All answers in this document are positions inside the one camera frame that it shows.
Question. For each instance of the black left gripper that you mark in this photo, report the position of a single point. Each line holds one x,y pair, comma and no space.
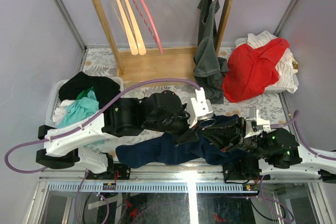
188,134

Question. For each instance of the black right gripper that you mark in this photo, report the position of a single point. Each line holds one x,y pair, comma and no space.
227,135

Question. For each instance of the navy blue t-shirt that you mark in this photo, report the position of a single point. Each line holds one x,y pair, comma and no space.
163,150

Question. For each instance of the cream plastic hanger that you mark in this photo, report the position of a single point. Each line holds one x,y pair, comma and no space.
207,123

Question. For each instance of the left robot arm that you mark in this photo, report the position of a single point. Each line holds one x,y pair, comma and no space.
161,112

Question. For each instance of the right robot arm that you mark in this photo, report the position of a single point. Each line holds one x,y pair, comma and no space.
267,152

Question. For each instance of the red t-shirt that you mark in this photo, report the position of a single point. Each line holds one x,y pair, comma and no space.
252,70

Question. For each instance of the grey t-shirt on hanger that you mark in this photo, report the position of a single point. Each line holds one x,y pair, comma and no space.
210,70

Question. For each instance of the black t-shirt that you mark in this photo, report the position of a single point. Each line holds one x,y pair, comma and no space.
105,88

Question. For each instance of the teal t-shirt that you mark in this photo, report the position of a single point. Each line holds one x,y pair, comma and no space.
78,111

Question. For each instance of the pink twisted-bar hanger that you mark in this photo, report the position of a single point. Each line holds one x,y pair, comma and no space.
145,14

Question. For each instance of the light wooden hanger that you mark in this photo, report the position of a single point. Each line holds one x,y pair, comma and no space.
135,29
126,26

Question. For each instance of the light wooden hanger left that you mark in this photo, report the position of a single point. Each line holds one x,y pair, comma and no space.
126,26

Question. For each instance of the white garment pile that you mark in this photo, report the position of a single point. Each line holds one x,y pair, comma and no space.
287,67

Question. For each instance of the wooden clothes rack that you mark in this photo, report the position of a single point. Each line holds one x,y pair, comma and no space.
175,63

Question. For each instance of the floral table mat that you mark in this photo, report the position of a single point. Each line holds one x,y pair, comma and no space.
101,62

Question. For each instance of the green garment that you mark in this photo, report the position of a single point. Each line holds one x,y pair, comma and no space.
88,93

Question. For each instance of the white cloth in bin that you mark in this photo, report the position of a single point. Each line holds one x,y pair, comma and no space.
61,111

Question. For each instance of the white plastic bin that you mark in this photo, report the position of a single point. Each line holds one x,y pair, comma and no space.
53,103

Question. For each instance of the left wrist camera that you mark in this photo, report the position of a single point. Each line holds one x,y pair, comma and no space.
199,108

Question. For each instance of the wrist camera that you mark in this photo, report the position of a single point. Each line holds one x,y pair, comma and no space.
199,108
255,125

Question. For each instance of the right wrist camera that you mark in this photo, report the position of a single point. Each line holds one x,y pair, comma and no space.
255,125

